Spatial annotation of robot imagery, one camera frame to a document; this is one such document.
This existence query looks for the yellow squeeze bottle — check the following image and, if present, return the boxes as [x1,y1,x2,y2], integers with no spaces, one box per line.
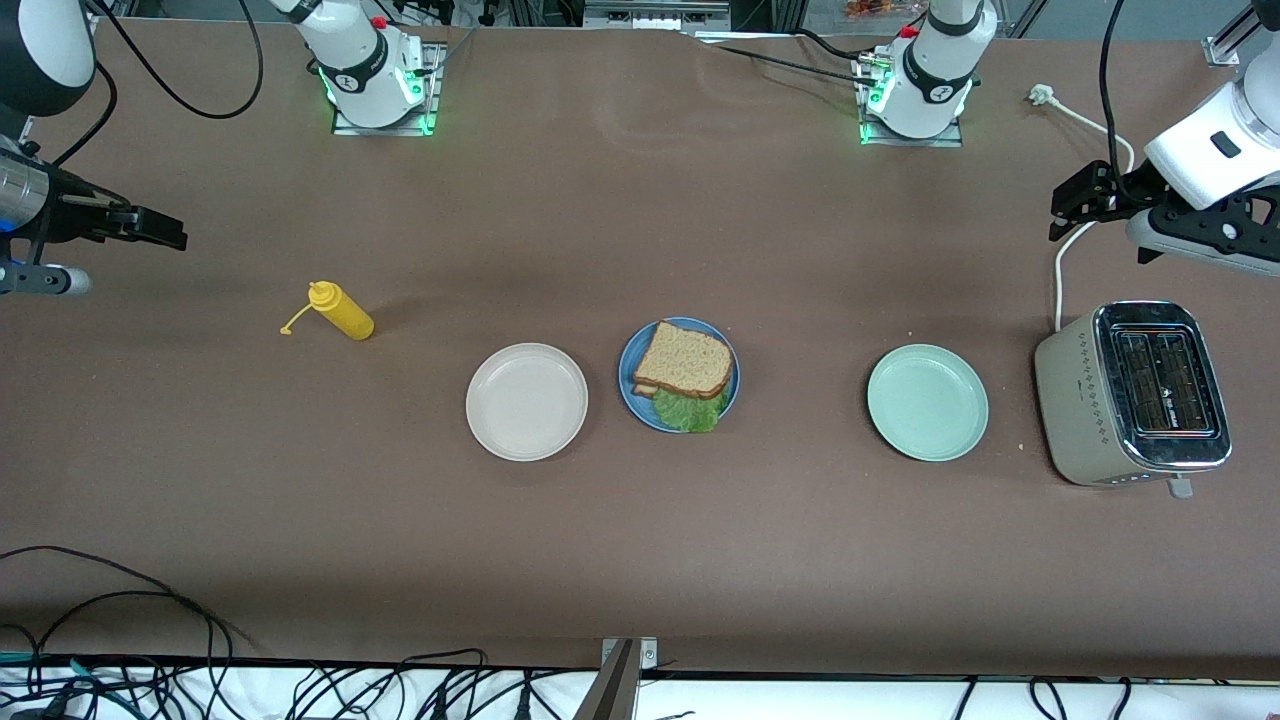
[280,281,376,342]

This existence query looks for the green lettuce leaf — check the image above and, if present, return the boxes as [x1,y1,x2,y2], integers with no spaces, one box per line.
[652,388,723,434]

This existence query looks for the green round plate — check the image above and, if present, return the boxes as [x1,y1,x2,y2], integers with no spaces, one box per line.
[866,344,990,463]

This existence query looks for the beige round plate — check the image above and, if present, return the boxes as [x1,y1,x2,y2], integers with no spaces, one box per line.
[465,343,590,463]

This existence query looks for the blue round plate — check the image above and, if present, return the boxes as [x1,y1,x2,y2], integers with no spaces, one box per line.
[618,317,742,434]

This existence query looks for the beige chrome toaster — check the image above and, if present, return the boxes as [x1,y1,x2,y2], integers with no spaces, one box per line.
[1034,300,1233,500]

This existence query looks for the grey metal box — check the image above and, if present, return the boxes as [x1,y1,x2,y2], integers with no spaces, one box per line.
[583,0,733,31]

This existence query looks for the white toaster power cable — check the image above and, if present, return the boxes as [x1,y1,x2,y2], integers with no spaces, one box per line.
[1028,84,1136,333]

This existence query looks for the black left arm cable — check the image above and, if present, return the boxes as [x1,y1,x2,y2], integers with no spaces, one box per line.
[1099,0,1141,201]

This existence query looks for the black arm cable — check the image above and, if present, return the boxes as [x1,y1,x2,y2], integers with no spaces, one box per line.
[1099,0,1141,201]
[50,0,265,171]

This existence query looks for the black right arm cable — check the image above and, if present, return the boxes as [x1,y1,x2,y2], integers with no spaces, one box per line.
[50,0,265,171]

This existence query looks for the aluminium corner bracket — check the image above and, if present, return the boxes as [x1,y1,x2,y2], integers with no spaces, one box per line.
[1203,10,1263,69]

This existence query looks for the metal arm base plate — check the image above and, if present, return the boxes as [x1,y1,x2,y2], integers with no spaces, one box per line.
[330,42,442,137]
[858,55,966,148]

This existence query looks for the long black loose cable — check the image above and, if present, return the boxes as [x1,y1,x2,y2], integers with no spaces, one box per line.
[0,545,256,651]
[0,590,236,691]

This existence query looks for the black base supply cable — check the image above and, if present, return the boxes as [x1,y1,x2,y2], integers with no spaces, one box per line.
[685,28,881,89]

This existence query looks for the teal cable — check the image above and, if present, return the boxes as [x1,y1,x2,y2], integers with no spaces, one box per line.
[0,650,136,701]

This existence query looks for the grey metal post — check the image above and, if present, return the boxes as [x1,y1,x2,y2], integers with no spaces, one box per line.
[572,640,642,720]

